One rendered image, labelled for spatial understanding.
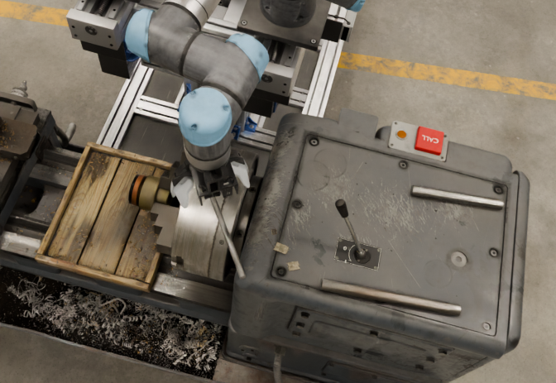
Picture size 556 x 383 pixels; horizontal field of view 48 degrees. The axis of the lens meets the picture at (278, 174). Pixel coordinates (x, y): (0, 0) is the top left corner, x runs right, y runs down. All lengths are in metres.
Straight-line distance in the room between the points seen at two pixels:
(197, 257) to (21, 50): 2.04
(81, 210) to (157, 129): 0.96
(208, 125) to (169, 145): 1.72
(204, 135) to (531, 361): 2.11
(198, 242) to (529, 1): 2.78
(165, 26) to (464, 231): 0.77
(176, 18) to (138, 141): 1.64
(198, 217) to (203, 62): 0.48
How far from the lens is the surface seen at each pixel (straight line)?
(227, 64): 0.97
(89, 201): 1.78
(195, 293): 1.68
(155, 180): 1.52
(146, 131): 2.66
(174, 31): 1.01
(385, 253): 1.34
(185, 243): 1.40
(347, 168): 1.40
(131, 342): 1.94
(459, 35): 3.47
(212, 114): 0.91
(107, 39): 1.83
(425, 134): 1.48
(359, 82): 3.12
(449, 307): 1.32
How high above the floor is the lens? 2.47
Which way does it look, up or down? 62 degrees down
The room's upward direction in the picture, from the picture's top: 11 degrees clockwise
